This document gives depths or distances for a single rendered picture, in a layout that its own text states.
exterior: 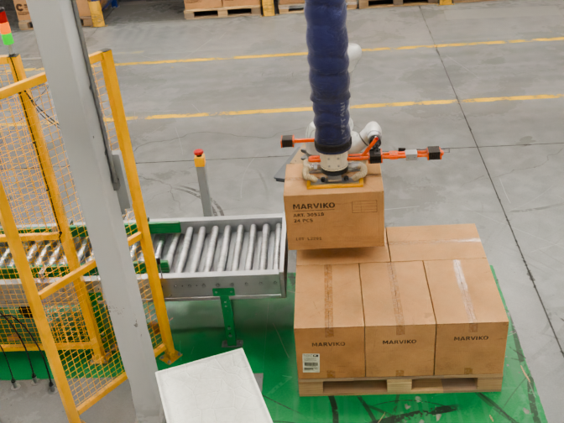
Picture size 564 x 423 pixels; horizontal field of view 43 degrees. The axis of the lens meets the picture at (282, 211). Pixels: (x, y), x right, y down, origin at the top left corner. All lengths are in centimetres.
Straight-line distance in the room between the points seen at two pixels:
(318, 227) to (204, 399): 164
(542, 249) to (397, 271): 160
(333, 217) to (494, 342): 117
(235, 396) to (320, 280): 150
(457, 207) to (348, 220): 195
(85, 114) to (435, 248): 247
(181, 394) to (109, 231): 85
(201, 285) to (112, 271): 105
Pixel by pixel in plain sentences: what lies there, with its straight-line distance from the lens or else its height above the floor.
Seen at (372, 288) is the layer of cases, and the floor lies 54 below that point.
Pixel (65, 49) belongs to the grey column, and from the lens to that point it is 307.
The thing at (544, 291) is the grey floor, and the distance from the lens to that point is 530.
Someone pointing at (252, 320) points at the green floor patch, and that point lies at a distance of 499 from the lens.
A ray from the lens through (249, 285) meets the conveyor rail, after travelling 446.
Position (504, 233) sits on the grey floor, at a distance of 584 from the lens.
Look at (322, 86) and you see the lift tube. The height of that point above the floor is 171.
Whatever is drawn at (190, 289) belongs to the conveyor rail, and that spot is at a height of 50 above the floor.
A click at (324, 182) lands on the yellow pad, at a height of 109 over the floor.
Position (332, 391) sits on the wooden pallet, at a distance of 443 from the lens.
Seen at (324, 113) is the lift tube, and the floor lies 153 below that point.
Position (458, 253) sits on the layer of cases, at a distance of 464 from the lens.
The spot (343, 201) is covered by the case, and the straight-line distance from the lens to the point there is 426.
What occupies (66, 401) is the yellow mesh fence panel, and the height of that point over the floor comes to 27.
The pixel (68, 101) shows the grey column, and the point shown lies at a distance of 315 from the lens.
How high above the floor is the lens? 323
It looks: 32 degrees down
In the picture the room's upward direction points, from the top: 5 degrees counter-clockwise
